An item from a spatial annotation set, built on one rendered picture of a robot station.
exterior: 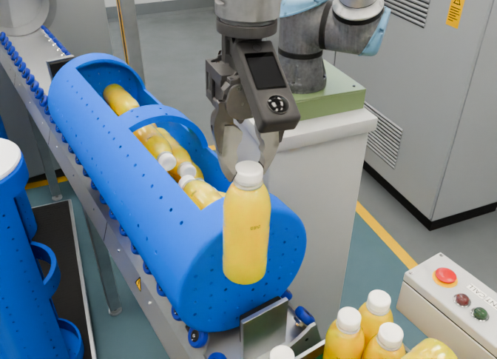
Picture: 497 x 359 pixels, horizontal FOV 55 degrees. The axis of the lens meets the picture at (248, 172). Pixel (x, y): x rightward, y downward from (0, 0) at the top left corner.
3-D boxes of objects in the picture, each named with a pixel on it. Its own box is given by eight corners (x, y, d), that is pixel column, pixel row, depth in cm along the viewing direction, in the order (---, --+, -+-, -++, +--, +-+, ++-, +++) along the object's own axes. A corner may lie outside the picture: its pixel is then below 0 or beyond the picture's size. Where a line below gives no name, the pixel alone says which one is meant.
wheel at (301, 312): (296, 301, 97) (290, 309, 97) (310, 317, 94) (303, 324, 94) (306, 307, 100) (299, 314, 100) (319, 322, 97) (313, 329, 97)
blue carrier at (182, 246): (140, 129, 163) (137, 47, 148) (298, 300, 103) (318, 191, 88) (54, 146, 149) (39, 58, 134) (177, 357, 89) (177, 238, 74)
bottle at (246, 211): (216, 262, 77) (215, 165, 67) (257, 252, 79) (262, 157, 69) (230, 294, 72) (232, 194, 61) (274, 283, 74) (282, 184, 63)
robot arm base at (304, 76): (305, 67, 138) (308, 33, 133) (337, 87, 127) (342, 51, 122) (259, 76, 132) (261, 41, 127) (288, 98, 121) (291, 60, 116)
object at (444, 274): (443, 268, 89) (444, 263, 88) (459, 280, 86) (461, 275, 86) (430, 276, 87) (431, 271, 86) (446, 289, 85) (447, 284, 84)
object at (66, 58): (80, 92, 190) (72, 54, 181) (83, 95, 187) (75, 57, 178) (55, 98, 185) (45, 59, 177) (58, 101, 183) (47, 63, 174)
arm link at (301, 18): (286, 36, 131) (289, -16, 123) (334, 44, 126) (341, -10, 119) (270, 49, 122) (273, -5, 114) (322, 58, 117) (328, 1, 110)
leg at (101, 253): (119, 303, 220) (94, 195, 184) (123, 312, 216) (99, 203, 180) (106, 309, 217) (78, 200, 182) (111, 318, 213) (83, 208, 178)
